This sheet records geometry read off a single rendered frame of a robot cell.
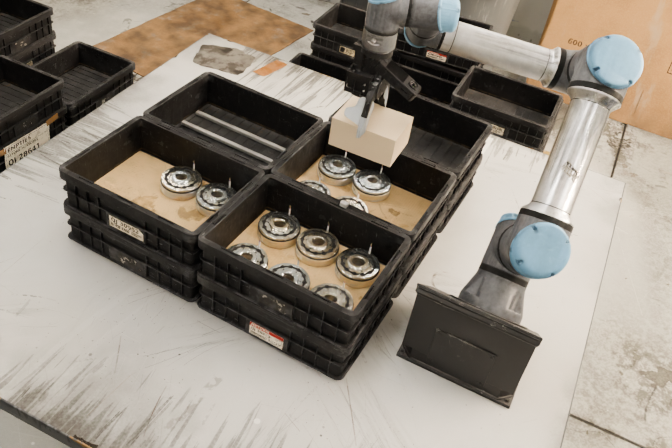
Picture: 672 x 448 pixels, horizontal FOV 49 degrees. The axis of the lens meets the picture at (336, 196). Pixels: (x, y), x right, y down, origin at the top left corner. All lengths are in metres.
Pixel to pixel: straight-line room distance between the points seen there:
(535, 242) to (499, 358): 0.28
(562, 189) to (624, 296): 1.72
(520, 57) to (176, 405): 1.07
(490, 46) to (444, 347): 0.68
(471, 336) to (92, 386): 0.81
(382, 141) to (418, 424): 0.63
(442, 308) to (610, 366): 1.43
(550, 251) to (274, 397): 0.66
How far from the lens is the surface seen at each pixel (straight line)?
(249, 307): 1.67
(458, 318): 1.62
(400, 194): 1.99
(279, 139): 2.12
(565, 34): 4.37
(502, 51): 1.73
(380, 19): 1.59
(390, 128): 1.71
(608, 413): 2.82
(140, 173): 1.97
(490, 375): 1.71
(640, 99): 4.41
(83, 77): 3.25
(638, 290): 3.33
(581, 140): 1.61
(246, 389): 1.66
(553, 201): 1.58
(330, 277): 1.72
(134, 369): 1.70
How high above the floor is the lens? 2.05
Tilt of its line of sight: 39 degrees down
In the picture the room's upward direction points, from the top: 10 degrees clockwise
